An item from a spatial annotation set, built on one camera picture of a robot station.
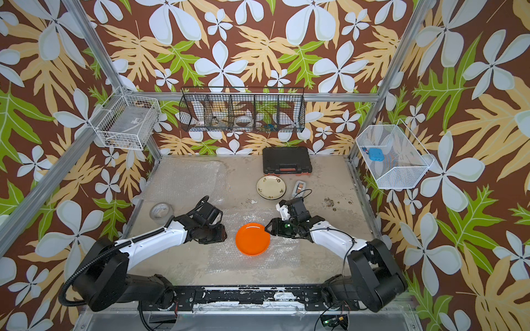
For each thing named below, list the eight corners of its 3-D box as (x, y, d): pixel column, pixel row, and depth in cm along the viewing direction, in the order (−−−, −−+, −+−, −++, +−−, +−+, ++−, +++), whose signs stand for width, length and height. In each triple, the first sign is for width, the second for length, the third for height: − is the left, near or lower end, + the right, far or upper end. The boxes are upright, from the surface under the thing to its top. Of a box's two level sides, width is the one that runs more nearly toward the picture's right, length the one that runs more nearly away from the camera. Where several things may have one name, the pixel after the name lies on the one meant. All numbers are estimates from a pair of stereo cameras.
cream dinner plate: (256, 200, 103) (256, 197, 101) (256, 177, 112) (256, 175, 110) (287, 200, 103) (287, 198, 102) (285, 177, 112) (285, 175, 111)
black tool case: (262, 177, 113) (262, 170, 108) (262, 152, 125) (262, 145, 120) (311, 177, 113) (313, 170, 109) (306, 153, 125) (308, 146, 121)
